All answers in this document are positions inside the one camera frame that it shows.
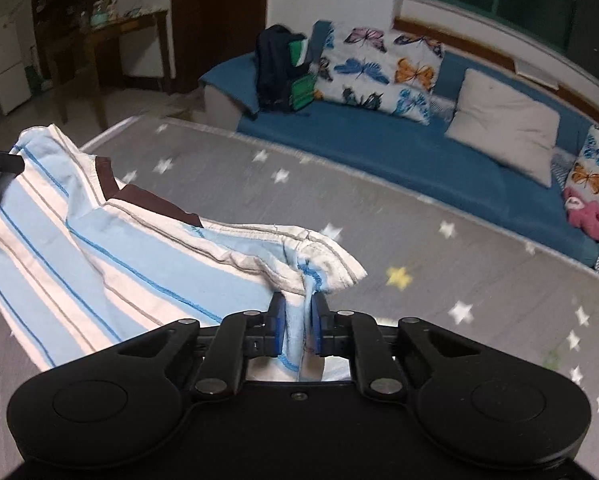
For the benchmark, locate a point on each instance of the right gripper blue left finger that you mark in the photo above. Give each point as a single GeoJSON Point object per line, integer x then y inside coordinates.
{"type": "Point", "coordinates": [240, 338]}

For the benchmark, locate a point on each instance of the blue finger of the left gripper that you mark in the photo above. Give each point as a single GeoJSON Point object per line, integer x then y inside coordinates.
{"type": "Point", "coordinates": [11, 163]}

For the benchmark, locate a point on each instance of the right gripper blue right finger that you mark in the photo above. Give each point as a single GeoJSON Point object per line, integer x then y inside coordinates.
{"type": "Point", "coordinates": [365, 345]}

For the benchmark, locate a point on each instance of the blue white striped shirt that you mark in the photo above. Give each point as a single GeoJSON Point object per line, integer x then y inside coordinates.
{"type": "Point", "coordinates": [88, 261]}

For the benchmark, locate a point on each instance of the white refrigerator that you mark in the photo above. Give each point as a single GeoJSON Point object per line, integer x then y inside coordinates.
{"type": "Point", "coordinates": [14, 89]}

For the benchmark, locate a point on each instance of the grey star patterned table cover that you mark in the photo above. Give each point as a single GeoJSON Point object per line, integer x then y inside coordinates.
{"type": "Point", "coordinates": [420, 258]}

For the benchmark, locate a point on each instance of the dark wooden side table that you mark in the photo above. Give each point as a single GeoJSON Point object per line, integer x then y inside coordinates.
{"type": "Point", "coordinates": [88, 40]}

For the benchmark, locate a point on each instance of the blue sofa bed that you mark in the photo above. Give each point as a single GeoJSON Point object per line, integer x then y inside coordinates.
{"type": "Point", "coordinates": [421, 157]}

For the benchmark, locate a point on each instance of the dark backpack with green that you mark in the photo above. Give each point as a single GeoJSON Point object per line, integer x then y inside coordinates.
{"type": "Point", "coordinates": [284, 80]}

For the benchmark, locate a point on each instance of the butterfly pillow left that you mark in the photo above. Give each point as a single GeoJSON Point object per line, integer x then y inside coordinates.
{"type": "Point", "coordinates": [386, 71]}

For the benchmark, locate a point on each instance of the butterfly pillow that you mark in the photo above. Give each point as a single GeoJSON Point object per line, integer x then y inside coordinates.
{"type": "Point", "coordinates": [584, 175]}
{"type": "Point", "coordinates": [386, 71]}

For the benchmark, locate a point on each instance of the grey plain pillow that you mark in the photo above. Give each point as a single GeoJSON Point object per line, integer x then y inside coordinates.
{"type": "Point", "coordinates": [506, 125]}

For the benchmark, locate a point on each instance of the pink plush toy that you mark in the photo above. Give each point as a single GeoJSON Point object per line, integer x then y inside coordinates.
{"type": "Point", "coordinates": [582, 214]}

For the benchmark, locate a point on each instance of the dark wooden door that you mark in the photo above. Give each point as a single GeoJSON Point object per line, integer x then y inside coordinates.
{"type": "Point", "coordinates": [208, 32]}

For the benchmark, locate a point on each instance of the butterfly pillow right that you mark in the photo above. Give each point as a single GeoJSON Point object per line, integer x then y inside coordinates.
{"type": "Point", "coordinates": [584, 175]}

